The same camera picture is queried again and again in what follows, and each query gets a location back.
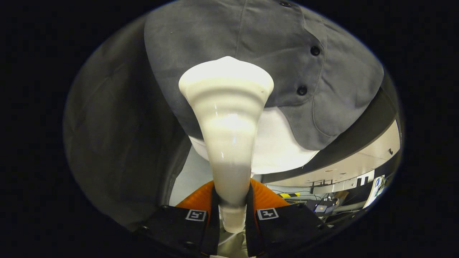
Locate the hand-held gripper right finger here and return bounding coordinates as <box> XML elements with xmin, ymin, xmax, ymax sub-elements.
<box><xmin>246</xmin><ymin>178</ymin><xmax>332</xmax><ymax>257</ymax></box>

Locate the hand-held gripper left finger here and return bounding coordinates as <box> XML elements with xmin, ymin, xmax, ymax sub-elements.
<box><xmin>134</xmin><ymin>179</ymin><xmax>220</xmax><ymax>257</ymax></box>

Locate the grey polo shirt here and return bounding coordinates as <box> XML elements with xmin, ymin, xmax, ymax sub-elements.
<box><xmin>144</xmin><ymin>0</ymin><xmax>384</xmax><ymax>151</ymax></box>

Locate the white mannequin torso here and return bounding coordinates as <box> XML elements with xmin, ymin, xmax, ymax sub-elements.
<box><xmin>189</xmin><ymin>107</ymin><xmax>320</xmax><ymax>175</ymax></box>

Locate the white side desk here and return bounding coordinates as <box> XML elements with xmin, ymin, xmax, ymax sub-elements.
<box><xmin>363</xmin><ymin>175</ymin><xmax>387</xmax><ymax>209</ymax></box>

